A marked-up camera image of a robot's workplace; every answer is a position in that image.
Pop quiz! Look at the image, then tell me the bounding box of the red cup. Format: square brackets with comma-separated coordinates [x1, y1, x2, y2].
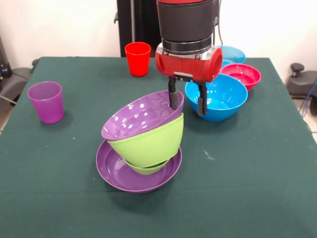
[124, 42, 152, 77]

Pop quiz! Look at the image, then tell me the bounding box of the small blue bowl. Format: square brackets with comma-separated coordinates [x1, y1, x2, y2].
[217, 45, 247, 67]

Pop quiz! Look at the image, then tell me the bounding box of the large blue bowl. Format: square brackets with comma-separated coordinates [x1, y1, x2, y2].
[184, 73, 249, 122]

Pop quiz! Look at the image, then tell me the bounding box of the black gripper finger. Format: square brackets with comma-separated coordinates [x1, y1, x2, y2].
[197, 81, 208, 117]
[167, 76, 179, 111]

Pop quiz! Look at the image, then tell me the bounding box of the black equipment rack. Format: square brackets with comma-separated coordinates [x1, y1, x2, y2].
[0, 34, 12, 82]

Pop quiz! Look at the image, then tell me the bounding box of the small green bowl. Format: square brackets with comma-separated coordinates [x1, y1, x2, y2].
[123, 158, 171, 176]

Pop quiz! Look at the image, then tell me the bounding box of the large green bowl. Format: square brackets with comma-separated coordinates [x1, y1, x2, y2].
[107, 113, 185, 169]

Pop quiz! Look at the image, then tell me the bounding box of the blue floor cable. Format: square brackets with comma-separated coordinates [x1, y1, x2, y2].
[302, 79, 317, 118]

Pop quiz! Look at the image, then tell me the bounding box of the purple cup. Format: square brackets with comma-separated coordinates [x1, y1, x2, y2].
[27, 81, 64, 124]

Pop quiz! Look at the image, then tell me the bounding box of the small red bowl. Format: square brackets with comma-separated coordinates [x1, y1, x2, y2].
[220, 63, 262, 92]

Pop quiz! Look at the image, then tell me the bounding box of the dark grey equipment base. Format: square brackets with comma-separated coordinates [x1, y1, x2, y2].
[286, 62, 317, 100]
[0, 66, 34, 106]

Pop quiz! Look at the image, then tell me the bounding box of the large purple bowl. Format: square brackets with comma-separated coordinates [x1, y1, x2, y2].
[101, 90, 185, 141]
[96, 140, 183, 194]

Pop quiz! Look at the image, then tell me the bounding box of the dark green tablecloth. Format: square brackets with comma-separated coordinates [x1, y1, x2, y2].
[0, 56, 317, 238]

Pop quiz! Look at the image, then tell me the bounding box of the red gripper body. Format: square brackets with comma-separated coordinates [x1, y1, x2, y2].
[155, 44, 223, 83]

